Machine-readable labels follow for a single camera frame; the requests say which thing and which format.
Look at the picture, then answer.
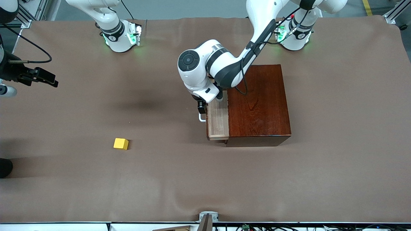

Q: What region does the brown table cover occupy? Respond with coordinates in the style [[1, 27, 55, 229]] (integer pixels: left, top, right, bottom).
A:
[[0, 15, 411, 223]]

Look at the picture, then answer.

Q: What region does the light wood drawer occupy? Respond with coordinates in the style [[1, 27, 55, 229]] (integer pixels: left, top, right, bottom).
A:
[[205, 91, 230, 141]]

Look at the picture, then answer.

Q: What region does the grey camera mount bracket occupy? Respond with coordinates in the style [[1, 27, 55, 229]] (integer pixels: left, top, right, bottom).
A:
[[197, 211, 219, 231]]

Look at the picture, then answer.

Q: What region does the black rounded object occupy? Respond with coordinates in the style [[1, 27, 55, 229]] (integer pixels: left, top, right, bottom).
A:
[[0, 158, 13, 179]]

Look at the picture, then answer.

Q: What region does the black arm base cable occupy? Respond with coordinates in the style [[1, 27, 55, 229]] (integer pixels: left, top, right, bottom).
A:
[[120, 0, 133, 20]]

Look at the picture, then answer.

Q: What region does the aluminium extrusion frame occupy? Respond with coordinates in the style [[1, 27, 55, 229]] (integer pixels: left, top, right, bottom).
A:
[[16, 0, 61, 29], [384, 0, 411, 24]]

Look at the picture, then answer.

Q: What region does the yellow wooden block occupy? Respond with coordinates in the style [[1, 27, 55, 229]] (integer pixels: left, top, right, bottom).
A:
[[113, 138, 129, 150]]

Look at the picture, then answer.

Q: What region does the white table edge rail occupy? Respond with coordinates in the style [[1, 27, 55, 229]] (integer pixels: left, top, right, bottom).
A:
[[0, 221, 411, 231]]

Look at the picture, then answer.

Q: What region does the brown cardboard piece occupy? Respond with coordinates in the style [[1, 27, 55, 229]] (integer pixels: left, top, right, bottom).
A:
[[153, 225, 193, 231]]

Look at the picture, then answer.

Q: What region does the dark brown wooden cabinet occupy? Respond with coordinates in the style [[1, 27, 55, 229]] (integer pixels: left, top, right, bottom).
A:
[[226, 64, 292, 147]]

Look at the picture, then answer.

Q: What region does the tangled black cable bundle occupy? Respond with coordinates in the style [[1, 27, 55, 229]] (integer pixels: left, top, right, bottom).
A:
[[214, 223, 411, 231]]

